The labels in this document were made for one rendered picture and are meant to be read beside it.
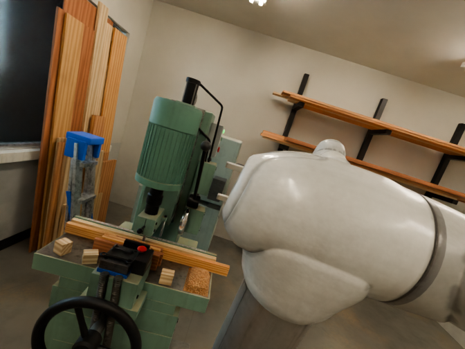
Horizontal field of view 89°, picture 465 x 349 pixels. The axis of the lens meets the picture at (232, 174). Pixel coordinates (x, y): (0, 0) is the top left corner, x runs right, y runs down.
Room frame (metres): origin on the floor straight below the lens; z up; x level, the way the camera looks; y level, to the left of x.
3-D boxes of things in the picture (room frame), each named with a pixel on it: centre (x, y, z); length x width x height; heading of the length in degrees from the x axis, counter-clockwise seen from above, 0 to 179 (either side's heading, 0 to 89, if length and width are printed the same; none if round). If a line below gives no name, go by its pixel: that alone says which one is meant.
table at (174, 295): (0.77, 0.25, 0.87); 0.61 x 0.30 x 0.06; 94
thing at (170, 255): (0.88, 0.23, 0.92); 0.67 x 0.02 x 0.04; 94
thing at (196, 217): (1.07, 0.12, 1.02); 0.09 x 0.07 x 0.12; 94
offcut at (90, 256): (0.73, 0.38, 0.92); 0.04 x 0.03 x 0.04; 125
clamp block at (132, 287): (0.68, 0.24, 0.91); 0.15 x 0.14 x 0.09; 94
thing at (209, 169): (1.10, 0.12, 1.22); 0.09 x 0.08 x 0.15; 4
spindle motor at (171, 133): (0.87, 0.26, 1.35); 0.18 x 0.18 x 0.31
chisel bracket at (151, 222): (0.89, 0.26, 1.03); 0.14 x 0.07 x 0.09; 4
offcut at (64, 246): (0.73, 0.48, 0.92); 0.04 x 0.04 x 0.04; 73
